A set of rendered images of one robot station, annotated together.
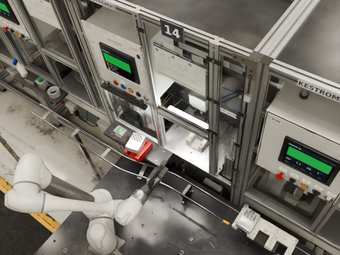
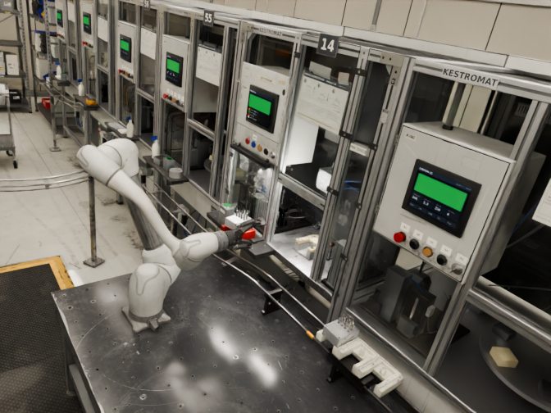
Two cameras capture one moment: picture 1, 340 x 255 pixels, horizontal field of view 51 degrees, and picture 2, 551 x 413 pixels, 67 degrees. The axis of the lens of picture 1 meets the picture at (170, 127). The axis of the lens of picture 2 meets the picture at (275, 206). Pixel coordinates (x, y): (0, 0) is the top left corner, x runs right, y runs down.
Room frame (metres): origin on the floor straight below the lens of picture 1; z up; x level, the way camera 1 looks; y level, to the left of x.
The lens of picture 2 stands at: (-0.72, -0.16, 2.10)
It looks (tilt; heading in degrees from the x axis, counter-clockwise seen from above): 25 degrees down; 6
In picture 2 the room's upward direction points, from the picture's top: 10 degrees clockwise
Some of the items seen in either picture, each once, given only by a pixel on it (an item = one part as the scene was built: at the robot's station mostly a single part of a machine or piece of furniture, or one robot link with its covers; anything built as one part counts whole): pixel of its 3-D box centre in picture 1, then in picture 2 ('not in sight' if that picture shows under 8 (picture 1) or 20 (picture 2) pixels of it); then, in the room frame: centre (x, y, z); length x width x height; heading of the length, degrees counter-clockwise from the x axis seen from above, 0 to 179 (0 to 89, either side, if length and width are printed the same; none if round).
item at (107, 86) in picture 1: (123, 94); (250, 153); (1.49, 0.25, 1.37); 0.36 x 0.04 x 0.04; 47
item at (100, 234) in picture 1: (100, 235); (147, 286); (0.81, 0.53, 0.85); 0.18 x 0.16 x 0.22; 0
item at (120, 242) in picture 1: (108, 246); (147, 313); (0.79, 0.51, 0.71); 0.22 x 0.18 x 0.06; 47
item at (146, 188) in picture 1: (147, 187); (233, 238); (0.95, 0.18, 1.12); 0.09 x 0.07 x 0.08; 137
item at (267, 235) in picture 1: (263, 234); (356, 360); (0.67, -0.47, 0.84); 0.36 x 0.14 x 0.10; 47
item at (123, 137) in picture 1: (122, 133); (227, 214); (1.47, 0.34, 0.97); 0.08 x 0.08 x 0.12; 47
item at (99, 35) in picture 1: (131, 52); (275, 112); (1.59, 0.16, 1.60); 0.42 x 0.29 x 0.46; 47
